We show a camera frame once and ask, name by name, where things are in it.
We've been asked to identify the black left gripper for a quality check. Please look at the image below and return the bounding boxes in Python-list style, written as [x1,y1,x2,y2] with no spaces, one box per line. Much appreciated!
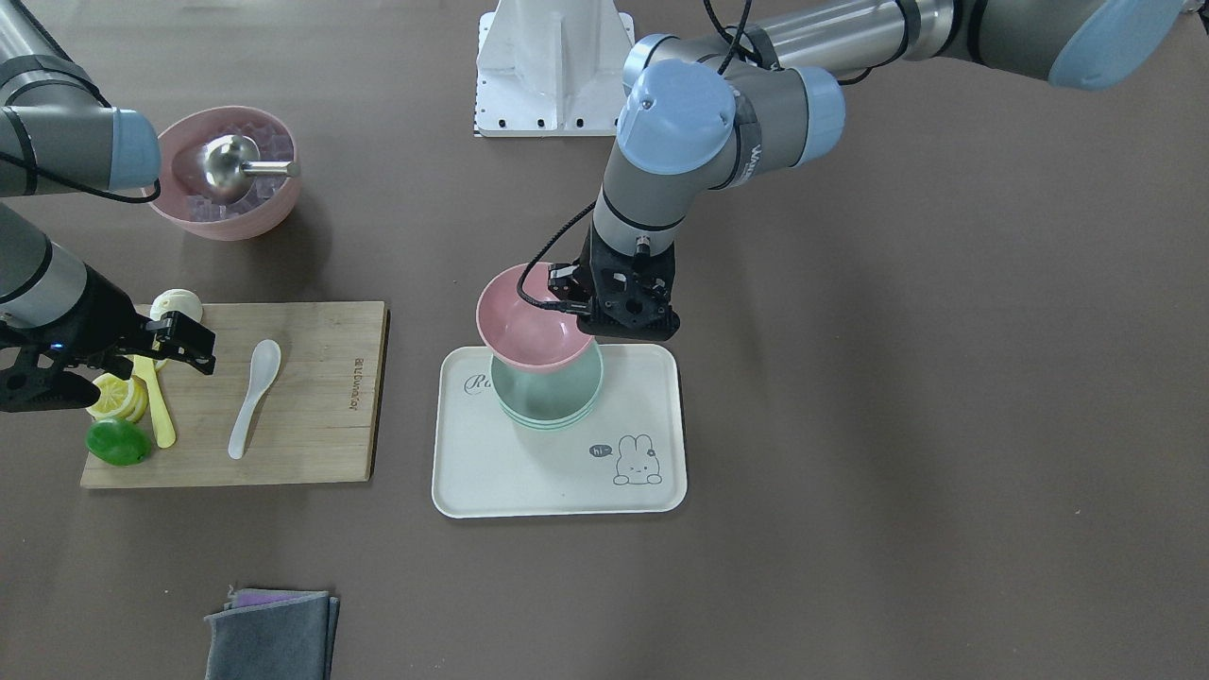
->
[548,229,681,342]

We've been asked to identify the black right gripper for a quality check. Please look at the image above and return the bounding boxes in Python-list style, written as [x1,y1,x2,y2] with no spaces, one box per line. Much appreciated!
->
[1,267,215,413]

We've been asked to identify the small pink bowl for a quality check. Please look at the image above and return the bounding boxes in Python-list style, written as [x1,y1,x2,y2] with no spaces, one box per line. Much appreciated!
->
[476,263,592,374]

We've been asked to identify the white ceramic spoon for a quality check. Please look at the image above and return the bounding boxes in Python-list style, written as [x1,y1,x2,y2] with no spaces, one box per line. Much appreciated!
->
[226,339,283,460]

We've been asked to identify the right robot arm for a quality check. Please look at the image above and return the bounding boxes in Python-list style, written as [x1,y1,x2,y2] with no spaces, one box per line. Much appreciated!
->
[1,1,215,413]

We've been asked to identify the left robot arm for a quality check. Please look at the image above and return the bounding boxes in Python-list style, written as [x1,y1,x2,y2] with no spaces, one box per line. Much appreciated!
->
[517,1,1184,341]

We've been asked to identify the green bowl stack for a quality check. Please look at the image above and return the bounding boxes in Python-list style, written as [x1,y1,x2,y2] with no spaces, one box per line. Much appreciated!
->
[488,341,605,431]

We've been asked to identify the large pink bowl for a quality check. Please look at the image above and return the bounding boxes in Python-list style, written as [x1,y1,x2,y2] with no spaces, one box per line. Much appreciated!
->
[151,105,301,241]

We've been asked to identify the yellow plastic knife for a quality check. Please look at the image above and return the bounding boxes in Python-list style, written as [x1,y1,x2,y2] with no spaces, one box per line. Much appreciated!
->
[132,355,177,449]

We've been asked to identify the upper lemon slice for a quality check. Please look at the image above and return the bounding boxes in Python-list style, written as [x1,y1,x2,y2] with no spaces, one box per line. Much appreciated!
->
[86,373,147,423]

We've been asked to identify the green toy lime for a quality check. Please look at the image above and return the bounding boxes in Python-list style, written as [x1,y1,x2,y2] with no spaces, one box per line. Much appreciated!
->
[85,417,152,468]

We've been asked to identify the cream rabbit tray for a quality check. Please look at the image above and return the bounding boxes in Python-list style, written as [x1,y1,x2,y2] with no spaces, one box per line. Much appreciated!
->
[432,344,690,519]

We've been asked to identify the metal ice scoop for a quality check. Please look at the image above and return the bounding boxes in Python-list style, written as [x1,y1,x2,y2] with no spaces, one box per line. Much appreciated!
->
[177,134,299,204]

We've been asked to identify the bamboo cutting board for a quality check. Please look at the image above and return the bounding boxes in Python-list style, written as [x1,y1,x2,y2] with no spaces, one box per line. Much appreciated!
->
[79,301,389,489]

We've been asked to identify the folded grey cloth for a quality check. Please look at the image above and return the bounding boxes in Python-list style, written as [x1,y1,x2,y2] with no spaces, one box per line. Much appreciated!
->
[204,588,340,679]

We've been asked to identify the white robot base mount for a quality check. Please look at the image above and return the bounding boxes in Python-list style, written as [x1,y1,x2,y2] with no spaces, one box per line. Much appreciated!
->
[474,1,635,138]

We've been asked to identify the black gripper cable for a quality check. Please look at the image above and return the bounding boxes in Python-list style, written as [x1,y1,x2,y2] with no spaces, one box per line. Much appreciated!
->
[516,0,785,313]

